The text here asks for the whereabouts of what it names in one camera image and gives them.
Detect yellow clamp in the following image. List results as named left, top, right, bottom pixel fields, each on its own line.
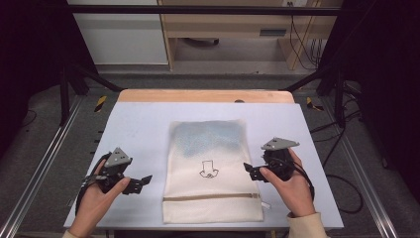
left=94, top=94, right=109, bottom=113
left=305, top=96, right=325, bottom=112

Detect person's right hand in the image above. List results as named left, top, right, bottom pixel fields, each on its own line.
left=259, top=148, right=317, bottom=219

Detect aluminium floor rail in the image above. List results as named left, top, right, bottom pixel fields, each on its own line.
left=320, top=96, right=400, bottom=238
left=0, top=94, right=84, bottom=238

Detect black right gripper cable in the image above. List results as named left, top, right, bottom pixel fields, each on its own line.
left=268, top=156, right=316, bottom=201

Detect cream mesh laundry bag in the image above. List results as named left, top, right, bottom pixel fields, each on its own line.
left=160, top=118, right=271, bottom=225

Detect yellow clamp left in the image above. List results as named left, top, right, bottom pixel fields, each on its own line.
left=94, top=94, right=109, bottom=113

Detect black hanging cables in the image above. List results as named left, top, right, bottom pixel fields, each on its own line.
left=286, top=1, right=324, bottom=71

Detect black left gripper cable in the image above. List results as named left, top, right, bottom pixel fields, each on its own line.
left=74, top=152, right=113, bottom=216

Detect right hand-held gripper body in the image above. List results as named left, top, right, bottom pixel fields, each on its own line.
left=260, top=136, right=301, bottom=181

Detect person's left hand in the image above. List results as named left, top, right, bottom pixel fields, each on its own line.
left=67, top=160, right=132, bottom=238

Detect white cabinet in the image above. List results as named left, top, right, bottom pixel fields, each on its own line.
left=65, top=0, right=169, bottom=65

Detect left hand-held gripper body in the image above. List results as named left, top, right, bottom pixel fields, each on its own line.
left=85, top=147, right=134, bottom=195

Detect wooden desk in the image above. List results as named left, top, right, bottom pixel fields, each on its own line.
left=157, top=0, right=345, bottom=71

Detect yellow clamp right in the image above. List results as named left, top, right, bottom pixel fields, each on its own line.
left=305, top=96, right=325, bottom=112

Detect black curtain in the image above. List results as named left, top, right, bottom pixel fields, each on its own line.
left=318, top=0, right=420, bottom=201
left=0, top=0, right=98, bottom=160

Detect black metal stand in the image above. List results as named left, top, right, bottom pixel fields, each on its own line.
left=58, top=62, right=125, bottom=127
left=282, top=62, right=347, bottom=129

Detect black horizontal frame bar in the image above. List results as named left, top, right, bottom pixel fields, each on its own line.
left=63, top=4, right=345, bottom=17

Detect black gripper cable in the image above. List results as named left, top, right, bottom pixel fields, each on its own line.
left=74, top=152, right=113, bottom=216
left=268, top=156, right=316, bottom=201

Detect white table mat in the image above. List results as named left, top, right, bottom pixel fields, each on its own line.
left=62, top=101, right=345, bottom=232

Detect thin black floor cable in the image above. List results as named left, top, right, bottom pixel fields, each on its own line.
left=21, top=108, right=38, bottom=129

